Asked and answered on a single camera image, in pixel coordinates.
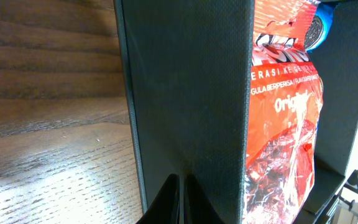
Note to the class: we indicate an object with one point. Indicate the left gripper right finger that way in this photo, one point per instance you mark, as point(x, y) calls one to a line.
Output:
point(197, 208)

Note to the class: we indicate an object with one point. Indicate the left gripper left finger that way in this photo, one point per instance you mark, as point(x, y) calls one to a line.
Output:
point(165, 208)

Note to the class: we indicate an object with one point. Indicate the red dried fruit bag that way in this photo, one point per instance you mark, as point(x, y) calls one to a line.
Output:
point(286, 98)

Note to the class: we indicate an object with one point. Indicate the black cardboard box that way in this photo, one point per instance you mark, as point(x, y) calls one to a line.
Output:
point(187, 68)

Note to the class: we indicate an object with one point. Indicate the blue Oreo cookie pack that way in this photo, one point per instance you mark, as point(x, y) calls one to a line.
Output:
point(320, 26)

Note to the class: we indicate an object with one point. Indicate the black stand in background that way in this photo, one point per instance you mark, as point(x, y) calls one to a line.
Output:
point(357, 189)

